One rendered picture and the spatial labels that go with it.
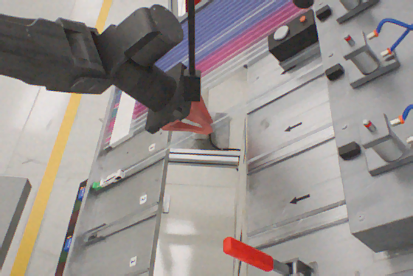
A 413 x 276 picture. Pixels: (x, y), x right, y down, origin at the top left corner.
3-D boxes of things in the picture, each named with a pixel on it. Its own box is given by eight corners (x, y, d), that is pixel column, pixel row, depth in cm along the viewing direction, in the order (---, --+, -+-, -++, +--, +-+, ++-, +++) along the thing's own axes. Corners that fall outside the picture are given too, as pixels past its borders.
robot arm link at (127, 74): (91, 48, 63) (82, 75, 60) (121, 19, 60) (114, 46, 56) (129, 75, 67) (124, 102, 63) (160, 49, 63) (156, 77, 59)
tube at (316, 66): (98, 191, 88) (93, 189, 87) (99, 184, 89) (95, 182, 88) (328, 68, 58) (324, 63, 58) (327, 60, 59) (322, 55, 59)
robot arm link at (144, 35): (44, 32, 56) (65, 93, 54) (99, -26, 50) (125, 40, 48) (116, 44, 66) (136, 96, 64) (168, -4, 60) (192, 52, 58)
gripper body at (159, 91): (190, 67, 68) (153, 38, 64) (184, 119, 62) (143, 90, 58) (162, 87, 72) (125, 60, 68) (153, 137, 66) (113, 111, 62)
